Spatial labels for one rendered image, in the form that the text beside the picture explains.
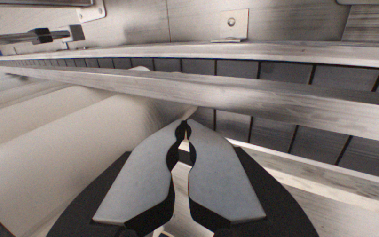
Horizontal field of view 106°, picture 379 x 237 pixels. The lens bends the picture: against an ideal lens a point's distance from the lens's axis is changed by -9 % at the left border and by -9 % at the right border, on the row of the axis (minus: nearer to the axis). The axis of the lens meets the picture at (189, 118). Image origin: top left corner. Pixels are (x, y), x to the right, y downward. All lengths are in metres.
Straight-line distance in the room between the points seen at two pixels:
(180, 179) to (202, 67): 0.19
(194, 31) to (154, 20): 0.06
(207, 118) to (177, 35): 0.12
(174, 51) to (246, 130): 0.11
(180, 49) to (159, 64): 0.03
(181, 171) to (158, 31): 0.21
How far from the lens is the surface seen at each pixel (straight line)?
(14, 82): 0.37
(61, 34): 0.29
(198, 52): 0.16
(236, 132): 0.17
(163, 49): 0.19
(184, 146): 0.17
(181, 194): 0.32
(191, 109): 0.16
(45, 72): 0.22
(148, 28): 0.26
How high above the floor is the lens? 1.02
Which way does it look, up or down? 48 degrees down
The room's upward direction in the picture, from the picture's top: 131 degrees counter-clockwise
